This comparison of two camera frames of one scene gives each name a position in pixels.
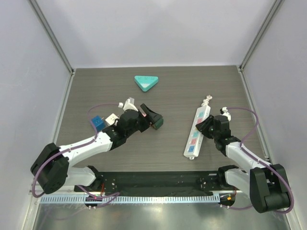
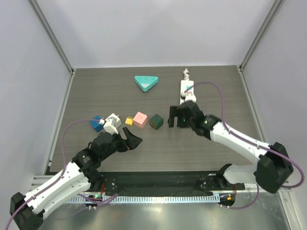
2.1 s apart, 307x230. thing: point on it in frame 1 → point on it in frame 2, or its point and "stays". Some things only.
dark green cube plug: [158, 124] stays
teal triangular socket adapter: [145, 82] stays
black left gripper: [147, 123] → [131, 141]
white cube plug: [110, 120] stays
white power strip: [195, 138] → [187, 87]
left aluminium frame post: [51, 33] stays
